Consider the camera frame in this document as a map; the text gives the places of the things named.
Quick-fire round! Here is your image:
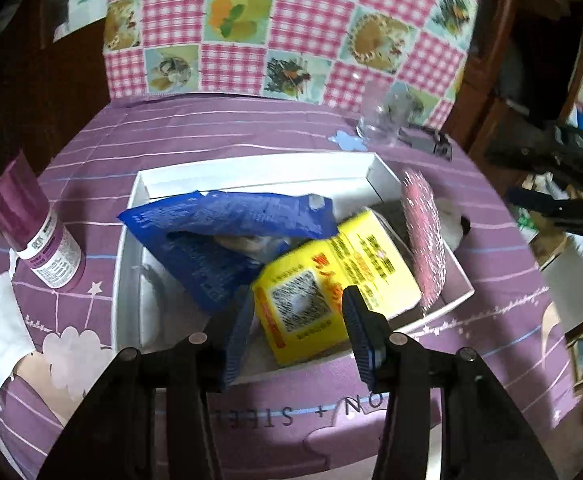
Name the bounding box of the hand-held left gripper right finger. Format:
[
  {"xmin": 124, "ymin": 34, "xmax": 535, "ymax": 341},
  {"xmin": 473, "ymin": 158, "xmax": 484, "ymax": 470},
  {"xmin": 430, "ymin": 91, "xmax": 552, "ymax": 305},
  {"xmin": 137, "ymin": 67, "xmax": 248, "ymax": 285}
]
[{"xmin": 341, "ymin": 285, "xmax": 559, "ymax": 480}]

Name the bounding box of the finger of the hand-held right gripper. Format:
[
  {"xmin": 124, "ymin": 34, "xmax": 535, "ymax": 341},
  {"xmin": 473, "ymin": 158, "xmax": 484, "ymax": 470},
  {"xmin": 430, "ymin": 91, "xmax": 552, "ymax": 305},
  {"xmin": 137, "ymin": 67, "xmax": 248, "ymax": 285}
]
[
  {"xmin": 484, "ymin": 130, "xmax": 562, "ymax": 173},
  {"xmin": 504, "ymin": 187, "xmax": 583, "ymax": 223}
]

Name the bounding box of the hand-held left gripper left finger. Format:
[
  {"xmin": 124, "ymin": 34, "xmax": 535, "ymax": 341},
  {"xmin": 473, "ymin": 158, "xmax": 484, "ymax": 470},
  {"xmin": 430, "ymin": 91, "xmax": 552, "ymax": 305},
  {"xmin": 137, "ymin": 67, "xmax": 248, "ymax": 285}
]
[{"xmin": 36, "ymin": 287, "xmax": 257, "ymax": 480}]

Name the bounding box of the yellow packet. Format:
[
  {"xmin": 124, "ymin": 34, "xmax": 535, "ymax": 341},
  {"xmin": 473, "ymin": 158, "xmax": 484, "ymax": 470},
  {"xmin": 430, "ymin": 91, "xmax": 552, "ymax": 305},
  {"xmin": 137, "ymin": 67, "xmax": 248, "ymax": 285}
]
[{"xmin": 252, "ymin": 209, "xmax": 422, "ymax": 367}]

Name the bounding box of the blue packet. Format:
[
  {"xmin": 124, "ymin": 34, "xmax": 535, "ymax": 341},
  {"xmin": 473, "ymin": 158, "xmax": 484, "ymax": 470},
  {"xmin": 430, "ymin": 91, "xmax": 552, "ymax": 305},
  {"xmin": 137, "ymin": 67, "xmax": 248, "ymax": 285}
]
[{"xmin": 118, "ymin": 190, "xmax": 339, "ymax": 316}]

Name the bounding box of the white box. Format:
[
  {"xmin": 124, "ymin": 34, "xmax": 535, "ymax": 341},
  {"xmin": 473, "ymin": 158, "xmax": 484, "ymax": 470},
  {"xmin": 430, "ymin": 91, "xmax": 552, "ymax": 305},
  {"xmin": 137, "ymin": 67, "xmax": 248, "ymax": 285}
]
[{"xmin": 113, "ymin": 152, "xmax": 475, "ymax": 386}]

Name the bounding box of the small white plush toy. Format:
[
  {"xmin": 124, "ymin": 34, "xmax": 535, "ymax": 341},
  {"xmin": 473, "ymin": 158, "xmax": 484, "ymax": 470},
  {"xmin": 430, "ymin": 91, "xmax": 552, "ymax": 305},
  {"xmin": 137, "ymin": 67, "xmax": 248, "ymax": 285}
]
[{"xmin": 434, "ymin": 200, "xmax": 472, "ymax": 251}]

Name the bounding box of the black clip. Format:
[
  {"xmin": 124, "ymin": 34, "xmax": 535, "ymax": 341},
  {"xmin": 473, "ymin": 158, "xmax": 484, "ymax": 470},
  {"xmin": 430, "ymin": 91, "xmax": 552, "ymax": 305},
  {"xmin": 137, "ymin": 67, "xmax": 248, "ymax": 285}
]
[{"xmin": 399, "ymin": 125, "xmax": 453, "ymax": 162}]

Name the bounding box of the clear glass cup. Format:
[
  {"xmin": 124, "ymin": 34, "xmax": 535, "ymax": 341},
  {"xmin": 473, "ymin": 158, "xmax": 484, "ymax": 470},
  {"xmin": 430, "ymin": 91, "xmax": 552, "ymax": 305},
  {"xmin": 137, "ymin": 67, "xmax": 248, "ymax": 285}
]
[{"xmin": 355, "ymin": 77, "xmax": 412, "ymax": 147}]

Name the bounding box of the purple spray bottle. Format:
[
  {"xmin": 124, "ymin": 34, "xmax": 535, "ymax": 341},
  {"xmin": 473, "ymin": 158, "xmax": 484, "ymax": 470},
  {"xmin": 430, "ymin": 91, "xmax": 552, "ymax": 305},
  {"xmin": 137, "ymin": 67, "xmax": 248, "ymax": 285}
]
[{"xmin": 0, "ymin": 150, "xmax": 83, "ymax": 290}]

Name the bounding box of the purple striped tablecloth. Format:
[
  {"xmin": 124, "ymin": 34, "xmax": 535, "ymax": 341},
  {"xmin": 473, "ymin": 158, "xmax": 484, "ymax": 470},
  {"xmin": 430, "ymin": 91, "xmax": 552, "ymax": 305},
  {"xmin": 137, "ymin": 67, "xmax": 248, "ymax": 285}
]
[{"xmin": 0, "ymin": 92, "xmax": 583, "ymax": 480}]

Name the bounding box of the pink checked printed cushion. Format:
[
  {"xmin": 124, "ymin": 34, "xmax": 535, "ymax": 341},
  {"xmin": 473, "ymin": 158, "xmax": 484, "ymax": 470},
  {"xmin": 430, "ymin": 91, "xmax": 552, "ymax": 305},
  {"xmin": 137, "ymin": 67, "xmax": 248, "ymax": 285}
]
[{"xmin": 102, "ymin": 0, "xmax": 482, "ymax": 128}]

